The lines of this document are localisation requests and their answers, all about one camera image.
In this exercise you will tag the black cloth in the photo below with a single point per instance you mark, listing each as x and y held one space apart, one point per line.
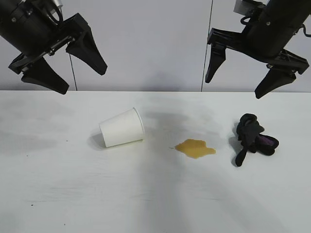
250 136

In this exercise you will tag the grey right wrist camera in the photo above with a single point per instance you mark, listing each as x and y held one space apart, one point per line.
240 6

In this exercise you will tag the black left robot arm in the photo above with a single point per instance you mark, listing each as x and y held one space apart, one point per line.
9 6

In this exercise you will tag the brown liquid spill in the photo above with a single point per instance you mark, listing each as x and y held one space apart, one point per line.
194 149

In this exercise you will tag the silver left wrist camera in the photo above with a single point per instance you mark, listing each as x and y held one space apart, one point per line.
57 2

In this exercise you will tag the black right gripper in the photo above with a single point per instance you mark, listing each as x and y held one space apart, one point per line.
272 36

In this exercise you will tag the white paper cup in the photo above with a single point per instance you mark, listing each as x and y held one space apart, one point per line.
121 128

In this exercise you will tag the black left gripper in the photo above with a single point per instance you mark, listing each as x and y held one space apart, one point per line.
29 29

